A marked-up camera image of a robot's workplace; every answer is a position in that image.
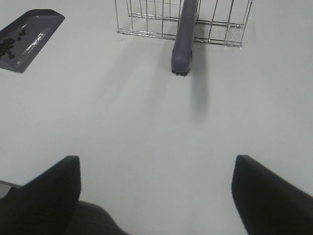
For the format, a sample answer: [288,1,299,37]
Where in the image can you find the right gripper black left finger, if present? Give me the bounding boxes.
[0,156,81,235]

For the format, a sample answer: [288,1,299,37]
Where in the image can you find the purple hand brush black bristles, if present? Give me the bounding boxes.
[171,0,198,76]

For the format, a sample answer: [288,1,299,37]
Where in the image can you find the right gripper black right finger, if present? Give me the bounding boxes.
[231,155,313,235]

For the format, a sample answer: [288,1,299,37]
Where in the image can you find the pile of coffee beans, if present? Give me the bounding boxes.
[0,28,26,59]

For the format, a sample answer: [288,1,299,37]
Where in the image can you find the chrome wire dish rack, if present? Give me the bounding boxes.
[114,0,253,47]

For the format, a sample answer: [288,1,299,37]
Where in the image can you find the purple plastic dustpan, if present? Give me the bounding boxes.
[0,9,65,73]

